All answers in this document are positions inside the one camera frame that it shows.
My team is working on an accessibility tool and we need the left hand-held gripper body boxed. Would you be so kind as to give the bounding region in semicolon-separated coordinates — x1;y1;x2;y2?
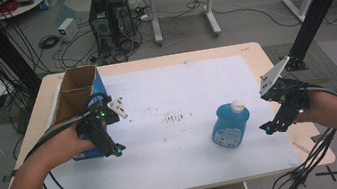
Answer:
71;89;131;138

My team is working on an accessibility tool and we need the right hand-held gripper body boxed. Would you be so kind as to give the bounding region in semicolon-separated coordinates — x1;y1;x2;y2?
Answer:
254;53;313;118

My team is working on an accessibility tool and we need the cardboard box with blue side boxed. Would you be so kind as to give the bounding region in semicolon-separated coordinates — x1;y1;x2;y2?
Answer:
41;61;120;166

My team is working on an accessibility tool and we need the blue bottle with white cap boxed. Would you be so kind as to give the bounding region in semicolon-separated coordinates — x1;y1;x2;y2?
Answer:
205;98;255;153

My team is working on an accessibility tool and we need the person's left hand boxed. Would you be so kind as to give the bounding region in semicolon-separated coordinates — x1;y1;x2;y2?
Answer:
41;120;99;168

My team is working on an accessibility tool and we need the person's right hand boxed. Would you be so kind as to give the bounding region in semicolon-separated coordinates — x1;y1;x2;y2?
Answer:
290;87;337;131

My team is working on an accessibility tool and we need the dark floor mat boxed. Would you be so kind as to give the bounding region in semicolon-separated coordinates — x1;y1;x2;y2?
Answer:
261;35;337;103

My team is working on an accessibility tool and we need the white table mat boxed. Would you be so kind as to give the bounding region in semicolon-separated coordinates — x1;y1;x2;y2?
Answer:
16;47;305;189

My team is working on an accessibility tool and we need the black computer tower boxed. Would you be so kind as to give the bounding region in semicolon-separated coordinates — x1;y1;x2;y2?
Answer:
85;0;144;67

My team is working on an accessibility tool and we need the small white device box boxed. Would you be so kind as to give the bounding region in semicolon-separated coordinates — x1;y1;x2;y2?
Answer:
55;16;81;44

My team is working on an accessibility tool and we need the round white table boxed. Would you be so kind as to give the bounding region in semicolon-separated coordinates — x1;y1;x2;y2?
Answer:
0;0;53;22

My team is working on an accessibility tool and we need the left hand-held gripper cable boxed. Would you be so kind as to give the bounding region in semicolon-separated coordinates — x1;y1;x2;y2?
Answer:
8;110;113;189

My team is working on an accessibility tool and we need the hand-held gripper cable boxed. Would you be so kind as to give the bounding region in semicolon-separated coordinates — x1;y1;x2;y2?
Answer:
8;110;113;189
252;79;337;189

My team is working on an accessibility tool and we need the right hand-held gripper cable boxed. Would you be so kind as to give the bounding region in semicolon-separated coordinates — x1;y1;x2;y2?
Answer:
252;79;337;189

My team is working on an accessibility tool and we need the coil of black cable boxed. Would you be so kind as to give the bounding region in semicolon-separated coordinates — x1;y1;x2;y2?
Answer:
37;33;62;51

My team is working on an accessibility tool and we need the long black floor cable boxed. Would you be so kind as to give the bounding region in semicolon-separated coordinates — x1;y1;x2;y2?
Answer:
172;0;303;45

